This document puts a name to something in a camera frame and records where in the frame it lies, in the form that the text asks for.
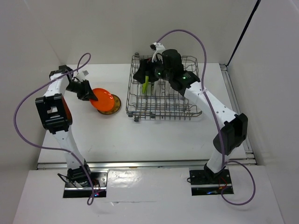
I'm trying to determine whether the green patterned white plate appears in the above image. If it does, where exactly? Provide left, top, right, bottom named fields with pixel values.
left=151, top=81, right=159, bottom=96

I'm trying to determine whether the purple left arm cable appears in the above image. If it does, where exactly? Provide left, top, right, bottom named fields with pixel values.
left=13, top=53, right=98, bottom=206

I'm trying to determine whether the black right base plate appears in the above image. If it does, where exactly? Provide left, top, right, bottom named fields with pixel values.
left=186, top=169, right=234, bottom=196

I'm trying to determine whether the aluminium rail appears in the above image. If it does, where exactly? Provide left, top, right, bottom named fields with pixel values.
left=37, top=158, right=256, bottom=170
left=220, top=64, right=257, bottom=165

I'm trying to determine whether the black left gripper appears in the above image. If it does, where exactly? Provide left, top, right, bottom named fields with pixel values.
left=65, top=79, right=98, bottom=102

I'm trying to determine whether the yellow brown patterned plate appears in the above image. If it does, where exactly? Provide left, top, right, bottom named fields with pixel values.
left=98, top=94, right=121, bottom=115

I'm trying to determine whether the aluminium right side rail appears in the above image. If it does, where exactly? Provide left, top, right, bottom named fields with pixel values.
left=220, top=64, right=257, bottom=165

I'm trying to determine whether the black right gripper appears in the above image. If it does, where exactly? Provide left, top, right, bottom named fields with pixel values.
left=133, top=56, right=172, bottom=84

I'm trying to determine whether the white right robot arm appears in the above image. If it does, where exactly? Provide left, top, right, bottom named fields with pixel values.
left=133, top=42, right=248, bottom=183

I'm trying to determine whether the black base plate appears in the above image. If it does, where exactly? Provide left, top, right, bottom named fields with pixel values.
left=62, top=170, right=108, bottom=198
left=186, top=169, right=234, bottom=196

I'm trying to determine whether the lime green plate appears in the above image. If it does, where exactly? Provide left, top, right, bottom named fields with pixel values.
left=142, top=76, right=149, bottom=95

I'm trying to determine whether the orange plate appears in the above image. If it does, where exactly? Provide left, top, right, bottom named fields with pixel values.
left=90, top=88, right=114, bottom=112

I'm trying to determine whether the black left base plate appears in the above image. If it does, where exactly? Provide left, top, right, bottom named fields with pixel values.
left=62, top=170, right=108, bottom=198

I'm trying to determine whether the aluminium front rail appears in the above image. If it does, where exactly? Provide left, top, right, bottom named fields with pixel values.
left=37, top=158, right=256, bottom=170

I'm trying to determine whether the black corner pole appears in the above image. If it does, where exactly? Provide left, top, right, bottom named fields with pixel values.
left=226, top=0, right=261, bottom=67

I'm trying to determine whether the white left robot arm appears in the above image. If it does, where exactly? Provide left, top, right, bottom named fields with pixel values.
left=35, top=65, right=98, bottom=187

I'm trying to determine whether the grey wire dish rack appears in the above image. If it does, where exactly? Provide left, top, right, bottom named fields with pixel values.
left=126, top=53, right=202, bottom=122

